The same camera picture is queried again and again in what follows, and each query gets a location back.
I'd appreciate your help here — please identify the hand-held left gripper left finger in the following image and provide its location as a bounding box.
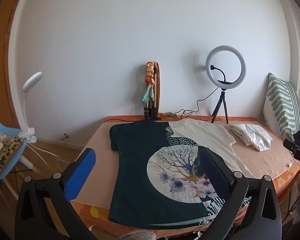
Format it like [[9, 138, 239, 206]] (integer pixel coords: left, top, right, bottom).
[[14, 148, 98, 240]]

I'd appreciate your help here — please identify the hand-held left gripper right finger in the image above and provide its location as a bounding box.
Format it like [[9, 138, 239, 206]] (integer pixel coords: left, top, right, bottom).
[[201, 147, 282, 240]]

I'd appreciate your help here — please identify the dark green cream printed T-shirt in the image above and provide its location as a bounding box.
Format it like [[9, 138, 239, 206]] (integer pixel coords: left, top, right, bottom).
[[109, 120, 255, 230]]

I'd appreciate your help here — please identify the person's left hand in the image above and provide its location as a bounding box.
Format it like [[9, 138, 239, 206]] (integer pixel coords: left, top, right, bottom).
[[119, 230, 157, 240]]

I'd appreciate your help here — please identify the orange floral bedsheet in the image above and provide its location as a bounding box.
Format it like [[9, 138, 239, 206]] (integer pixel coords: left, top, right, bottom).
[[70, 115, 300, 240]]

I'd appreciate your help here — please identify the peach blanket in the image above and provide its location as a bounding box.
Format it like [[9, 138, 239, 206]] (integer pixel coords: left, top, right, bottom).
[[72, 120, 297, 210]]

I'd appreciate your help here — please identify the green striped pillow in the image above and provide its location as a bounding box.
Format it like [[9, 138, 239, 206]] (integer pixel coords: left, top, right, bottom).
[[263, 72, 300, 140]]

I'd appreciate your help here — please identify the white folded cloth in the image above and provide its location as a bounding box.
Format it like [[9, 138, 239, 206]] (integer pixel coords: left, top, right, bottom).
[[230, 123, 273, 152]]

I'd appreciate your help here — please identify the leopard print cloth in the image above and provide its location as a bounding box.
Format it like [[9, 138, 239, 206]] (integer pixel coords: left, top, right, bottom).
[[0, 135, 24, 188]]

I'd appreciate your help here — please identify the blue chair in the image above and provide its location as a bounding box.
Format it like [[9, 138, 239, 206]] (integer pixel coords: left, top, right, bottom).
[[0, 107, 38, 198]]

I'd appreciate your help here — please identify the folded tripod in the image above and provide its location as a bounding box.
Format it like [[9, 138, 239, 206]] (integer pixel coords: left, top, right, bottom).
[[143, 65, 162, 120]]

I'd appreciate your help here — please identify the white clip desk lamp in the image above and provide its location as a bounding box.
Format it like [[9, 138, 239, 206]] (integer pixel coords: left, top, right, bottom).
[[17, 71, 43, 143]]

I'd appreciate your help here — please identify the colourful scarf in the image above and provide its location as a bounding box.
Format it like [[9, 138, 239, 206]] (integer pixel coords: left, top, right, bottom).
[[141, 61, 162, 103]]

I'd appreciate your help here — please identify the wooden door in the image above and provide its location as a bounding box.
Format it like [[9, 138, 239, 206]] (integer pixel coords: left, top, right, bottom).
[[0, 0, 25, 128]]

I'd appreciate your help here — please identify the white lamp cable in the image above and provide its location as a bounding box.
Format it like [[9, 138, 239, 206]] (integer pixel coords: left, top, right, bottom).
[[27, 140, 63, 173]]

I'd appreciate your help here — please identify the black cable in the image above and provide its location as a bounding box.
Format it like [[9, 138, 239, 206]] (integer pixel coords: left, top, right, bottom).
[[104, 86, 222, 123]]

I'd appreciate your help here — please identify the ring light on small tripod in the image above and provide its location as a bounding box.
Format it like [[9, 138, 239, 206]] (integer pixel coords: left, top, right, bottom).
[[205, 45, 247, 125]]

